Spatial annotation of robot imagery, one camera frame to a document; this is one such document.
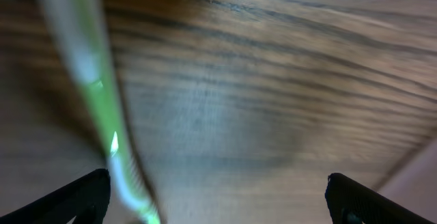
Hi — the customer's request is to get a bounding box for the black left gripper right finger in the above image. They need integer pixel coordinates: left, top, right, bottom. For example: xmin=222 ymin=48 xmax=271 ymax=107
xmin=325 ymin=173 xmax=432 ymax=224

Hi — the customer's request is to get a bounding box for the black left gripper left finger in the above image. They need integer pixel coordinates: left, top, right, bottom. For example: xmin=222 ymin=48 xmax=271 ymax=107
xmin=1 ymin=169 xmax=111 ymax=224

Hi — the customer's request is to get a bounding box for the green white toothbrush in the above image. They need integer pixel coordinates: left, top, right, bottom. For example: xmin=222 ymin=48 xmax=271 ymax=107
xmin=40 ymin=0 xmax=162 ymax=224

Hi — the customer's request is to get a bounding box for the white cardboard box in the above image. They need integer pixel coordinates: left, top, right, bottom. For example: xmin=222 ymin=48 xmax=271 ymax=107
xmin=374 ymin=139 xmax=436 ymax=223

